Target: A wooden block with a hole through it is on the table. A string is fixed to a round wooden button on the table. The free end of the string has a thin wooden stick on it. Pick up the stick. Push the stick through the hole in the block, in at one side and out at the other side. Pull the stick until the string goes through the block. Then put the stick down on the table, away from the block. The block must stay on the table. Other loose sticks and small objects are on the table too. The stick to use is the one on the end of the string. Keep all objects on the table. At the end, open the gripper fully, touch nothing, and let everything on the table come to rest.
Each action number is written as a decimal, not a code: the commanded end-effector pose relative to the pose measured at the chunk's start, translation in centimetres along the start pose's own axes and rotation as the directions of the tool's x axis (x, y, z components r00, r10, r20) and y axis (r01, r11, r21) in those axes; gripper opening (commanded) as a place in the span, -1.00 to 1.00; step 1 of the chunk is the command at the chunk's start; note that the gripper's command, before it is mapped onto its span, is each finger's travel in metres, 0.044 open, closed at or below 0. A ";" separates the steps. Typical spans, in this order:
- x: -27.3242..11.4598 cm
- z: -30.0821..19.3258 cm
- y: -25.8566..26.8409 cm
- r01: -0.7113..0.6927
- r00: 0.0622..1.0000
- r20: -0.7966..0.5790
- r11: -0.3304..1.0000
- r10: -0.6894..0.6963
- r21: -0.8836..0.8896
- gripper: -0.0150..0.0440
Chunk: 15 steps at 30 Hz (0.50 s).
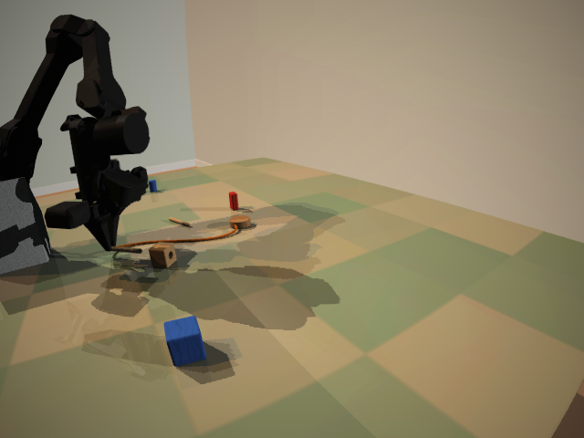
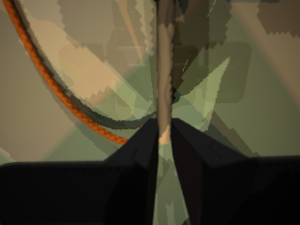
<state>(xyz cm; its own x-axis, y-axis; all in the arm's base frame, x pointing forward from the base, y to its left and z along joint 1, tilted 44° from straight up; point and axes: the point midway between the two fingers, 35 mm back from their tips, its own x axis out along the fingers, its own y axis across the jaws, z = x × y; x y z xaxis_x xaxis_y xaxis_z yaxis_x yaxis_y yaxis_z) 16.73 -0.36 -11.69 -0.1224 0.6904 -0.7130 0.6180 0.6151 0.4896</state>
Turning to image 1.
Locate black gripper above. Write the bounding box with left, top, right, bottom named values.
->
left=45, top=155, right=127, bottom=251

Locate brown wooden block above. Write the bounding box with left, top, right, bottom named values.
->
left=149, top=242, right=177, bottom=268

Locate red rectangular block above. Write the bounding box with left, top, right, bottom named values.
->
left=229, top=192, right=239, bottom=210

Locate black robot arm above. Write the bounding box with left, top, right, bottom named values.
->
left=0, top=15, right=150, bottom=206

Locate blue wooden block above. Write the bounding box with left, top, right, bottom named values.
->
left=164, top=316, right=206, bottom=367

